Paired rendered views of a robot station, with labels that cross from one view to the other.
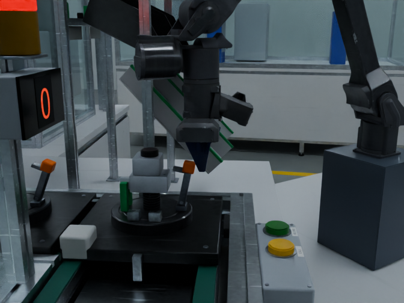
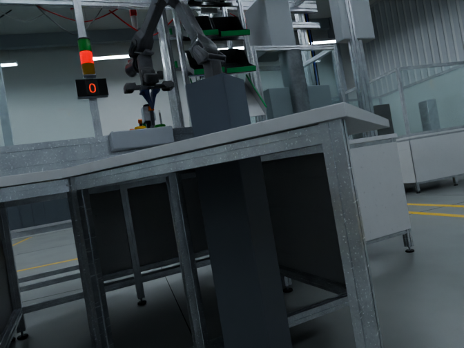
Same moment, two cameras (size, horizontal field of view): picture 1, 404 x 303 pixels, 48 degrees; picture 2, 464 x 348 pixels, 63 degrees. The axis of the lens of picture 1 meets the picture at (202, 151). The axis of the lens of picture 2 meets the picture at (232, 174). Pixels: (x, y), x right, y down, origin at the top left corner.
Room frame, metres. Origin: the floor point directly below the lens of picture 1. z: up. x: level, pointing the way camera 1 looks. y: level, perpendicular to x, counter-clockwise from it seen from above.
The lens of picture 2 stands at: (0.28, -1.42, 0.75)
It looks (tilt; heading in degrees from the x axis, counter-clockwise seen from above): 0 degrees down; 62
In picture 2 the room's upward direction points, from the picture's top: 9 degrees counter-clockwise
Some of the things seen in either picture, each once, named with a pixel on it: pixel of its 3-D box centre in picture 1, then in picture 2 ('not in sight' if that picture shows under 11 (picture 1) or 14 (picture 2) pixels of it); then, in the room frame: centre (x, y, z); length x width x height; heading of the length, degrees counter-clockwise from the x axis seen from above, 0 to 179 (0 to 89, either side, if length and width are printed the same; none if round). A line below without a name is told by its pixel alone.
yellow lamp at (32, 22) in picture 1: (17, 33); (88, 70); (0.55, 0.22, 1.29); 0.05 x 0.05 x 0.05
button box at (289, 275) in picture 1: (279, 267); (141, 138); (0.63, -0.12, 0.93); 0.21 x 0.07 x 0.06; 176
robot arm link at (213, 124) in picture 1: (201, 103); (148, 79); (0.73, 0.00, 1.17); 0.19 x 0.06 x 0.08; 176
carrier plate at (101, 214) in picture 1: (152, 223); not in sight; (0.73, 0.09, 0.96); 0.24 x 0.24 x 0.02; 86
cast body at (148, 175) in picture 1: (144, 169); (147, 114); (0.73, 0.10, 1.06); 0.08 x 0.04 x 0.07; 86
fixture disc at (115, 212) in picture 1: (151, 213); not in sight; (0.73, 0.09, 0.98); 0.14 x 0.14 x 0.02
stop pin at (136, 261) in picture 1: (137, 267); not in sight; (0.61, 0.10, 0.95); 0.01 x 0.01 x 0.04; 86
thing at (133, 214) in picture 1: (134, 214); not in sight; (0.69, 0.11, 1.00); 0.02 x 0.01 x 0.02; 86
